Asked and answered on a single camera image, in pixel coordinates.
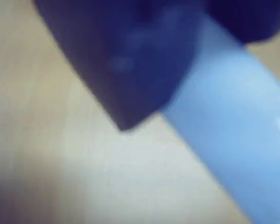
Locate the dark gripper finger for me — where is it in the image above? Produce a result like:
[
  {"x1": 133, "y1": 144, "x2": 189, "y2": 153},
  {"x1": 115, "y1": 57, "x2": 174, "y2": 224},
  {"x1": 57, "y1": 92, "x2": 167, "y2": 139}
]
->
[
  {"x1": 34, "y1": 0, "x2": 206, "y2": 132},
  {"x1": 204, "y1": 0, "x2": 280, "y2": 45}
]

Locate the plastic pen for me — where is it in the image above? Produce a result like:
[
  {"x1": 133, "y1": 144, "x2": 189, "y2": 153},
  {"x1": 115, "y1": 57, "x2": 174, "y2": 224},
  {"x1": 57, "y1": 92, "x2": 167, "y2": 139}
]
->
[{"x1": 162, "y1": 14, "x2": 280, "y2": 224}]

